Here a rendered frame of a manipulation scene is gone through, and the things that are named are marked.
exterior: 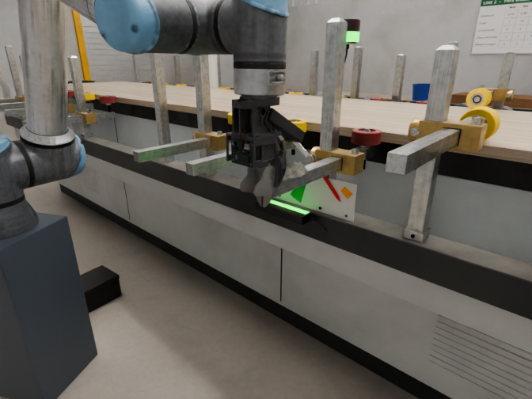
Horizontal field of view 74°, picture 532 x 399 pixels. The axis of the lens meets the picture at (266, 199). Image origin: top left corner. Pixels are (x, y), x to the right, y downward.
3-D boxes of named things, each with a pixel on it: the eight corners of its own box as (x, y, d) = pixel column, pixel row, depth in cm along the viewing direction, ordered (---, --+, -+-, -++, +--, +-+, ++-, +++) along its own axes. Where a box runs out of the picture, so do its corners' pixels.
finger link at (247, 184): (235, 208, 70) (234, 162, 67) (256, 200, 74) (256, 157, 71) (246, 212, 68) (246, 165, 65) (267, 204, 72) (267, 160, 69)
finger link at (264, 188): (246, 213, 68) (246, 165, 65) (267, 204, 72) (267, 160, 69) (258, 217, 66) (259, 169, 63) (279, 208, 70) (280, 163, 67)
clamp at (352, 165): (353, 176, 87) (355, 156, 85) (308, 166, 95) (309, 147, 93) (364, 171, 91) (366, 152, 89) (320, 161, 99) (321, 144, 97)
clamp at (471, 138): (475, 153, 68) (481, 127, 66) (404, 143, 76) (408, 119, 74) (483, 148, 72) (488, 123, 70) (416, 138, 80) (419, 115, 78)
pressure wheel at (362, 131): (369, 174, 96) (374, 132, 92) (343, 169, 101) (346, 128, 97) (382, 169, 102) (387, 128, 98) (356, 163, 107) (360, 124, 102)
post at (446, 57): (416, 267, 83) (456, 44, 66) (401, 262, 86) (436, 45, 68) (421, 261, 86) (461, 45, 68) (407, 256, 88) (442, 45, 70)
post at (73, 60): (88, 151, 192) (70, 55, 174) (85, 150, 194) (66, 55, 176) (94, 150, 194) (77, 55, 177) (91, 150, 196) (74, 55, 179)
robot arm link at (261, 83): (258, 68, 67) (299, 69, 61) (258, 95, 69) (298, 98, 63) (222, 68, 61) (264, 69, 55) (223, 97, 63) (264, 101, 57)
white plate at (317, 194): (352, 222, 91) (355, 185, 87) (274, 198, 107) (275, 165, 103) (353, 222, 91) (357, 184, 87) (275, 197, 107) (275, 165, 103)
